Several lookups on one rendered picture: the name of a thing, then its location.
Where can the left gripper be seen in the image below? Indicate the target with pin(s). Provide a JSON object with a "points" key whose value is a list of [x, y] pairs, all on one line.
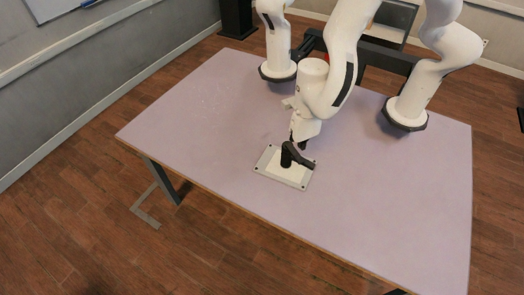
{"points": [[302, 129]]}

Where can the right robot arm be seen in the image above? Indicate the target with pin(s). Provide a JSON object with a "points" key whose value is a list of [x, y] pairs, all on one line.
{"points": [[278, 38]]}

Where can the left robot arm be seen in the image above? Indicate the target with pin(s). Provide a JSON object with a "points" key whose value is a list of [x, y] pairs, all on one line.
{"points": [[324, 88]]}

